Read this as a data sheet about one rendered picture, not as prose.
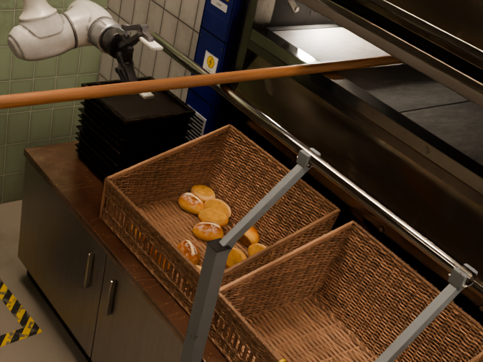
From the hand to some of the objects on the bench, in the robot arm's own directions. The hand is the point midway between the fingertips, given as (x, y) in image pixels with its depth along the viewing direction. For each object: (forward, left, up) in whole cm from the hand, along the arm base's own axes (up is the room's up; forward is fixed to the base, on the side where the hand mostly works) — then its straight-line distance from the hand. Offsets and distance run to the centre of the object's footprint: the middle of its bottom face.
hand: (152, 72), depth 196 cm
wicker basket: (+66, +25, -62) cm, 93 cm away
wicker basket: (+6, +29, -62) cm, 68 cm away
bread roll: (+10, +43, -60) cm, 75 cm away
